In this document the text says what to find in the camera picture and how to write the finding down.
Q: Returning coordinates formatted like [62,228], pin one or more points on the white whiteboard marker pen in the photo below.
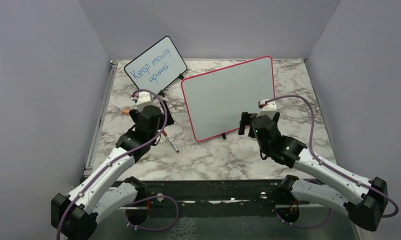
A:
[170,142]

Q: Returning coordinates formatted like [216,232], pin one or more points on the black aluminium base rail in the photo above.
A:
[214,198]

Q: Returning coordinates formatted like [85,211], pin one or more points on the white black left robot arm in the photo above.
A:
[101,185]

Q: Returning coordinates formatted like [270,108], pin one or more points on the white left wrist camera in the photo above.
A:
[142,99]

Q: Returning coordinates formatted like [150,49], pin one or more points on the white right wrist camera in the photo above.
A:
[267,108]

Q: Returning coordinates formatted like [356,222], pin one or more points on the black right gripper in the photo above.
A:
[246,119]

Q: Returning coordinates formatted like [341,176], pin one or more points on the pink framed whiteboard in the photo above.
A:
[215,99]

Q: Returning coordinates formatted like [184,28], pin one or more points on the black framed written whiteboard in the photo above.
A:
[157,67]

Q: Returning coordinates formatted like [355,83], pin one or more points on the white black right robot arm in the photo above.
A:
[361,199]

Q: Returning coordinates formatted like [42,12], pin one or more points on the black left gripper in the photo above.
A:
[169,120]

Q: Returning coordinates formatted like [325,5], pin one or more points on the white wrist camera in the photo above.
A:
[142,99]
[267,108]

